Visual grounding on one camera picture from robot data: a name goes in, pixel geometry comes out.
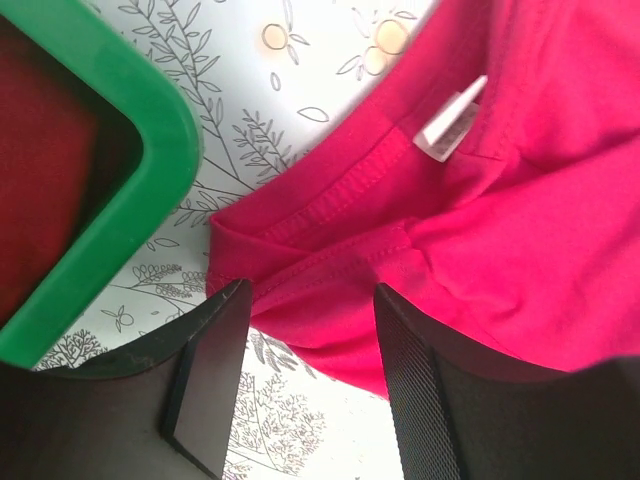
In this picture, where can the magenta pink t-shirt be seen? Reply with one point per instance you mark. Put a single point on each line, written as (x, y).
(491, 178)

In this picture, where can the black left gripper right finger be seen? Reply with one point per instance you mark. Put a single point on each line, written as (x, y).
(462, 410)

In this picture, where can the floral patterned table mat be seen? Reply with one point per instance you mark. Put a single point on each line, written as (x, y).
(269, 80)

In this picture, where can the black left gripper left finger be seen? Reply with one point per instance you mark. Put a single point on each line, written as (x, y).
(159, 407)

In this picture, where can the dark red t-shirt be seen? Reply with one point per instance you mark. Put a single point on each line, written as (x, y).
(48, 134)

